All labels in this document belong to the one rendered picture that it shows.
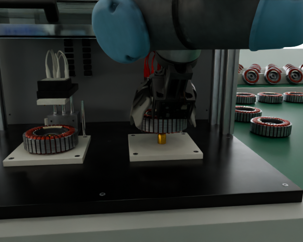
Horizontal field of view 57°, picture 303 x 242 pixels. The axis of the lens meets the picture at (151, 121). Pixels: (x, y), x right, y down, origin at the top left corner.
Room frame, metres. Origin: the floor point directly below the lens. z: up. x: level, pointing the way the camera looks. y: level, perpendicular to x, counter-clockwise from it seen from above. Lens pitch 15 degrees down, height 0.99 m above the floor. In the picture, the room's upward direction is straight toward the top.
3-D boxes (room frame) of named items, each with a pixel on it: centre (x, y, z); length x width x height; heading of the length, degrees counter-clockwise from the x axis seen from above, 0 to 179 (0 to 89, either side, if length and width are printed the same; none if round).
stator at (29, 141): (0.58, 0.22, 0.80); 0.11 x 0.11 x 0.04
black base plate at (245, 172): (0.61, 0.10, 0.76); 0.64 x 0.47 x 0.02; 96
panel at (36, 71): (0.84, 0.12, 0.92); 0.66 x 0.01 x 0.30; 96
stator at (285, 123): (0.79, -0.35, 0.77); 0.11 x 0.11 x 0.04
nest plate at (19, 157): (0.58, 0.22, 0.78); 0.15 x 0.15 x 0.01; 6
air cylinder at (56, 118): (0.72, 0.23, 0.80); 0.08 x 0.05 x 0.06; 96
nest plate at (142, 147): (0.60, -0.02, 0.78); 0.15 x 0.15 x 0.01; 6
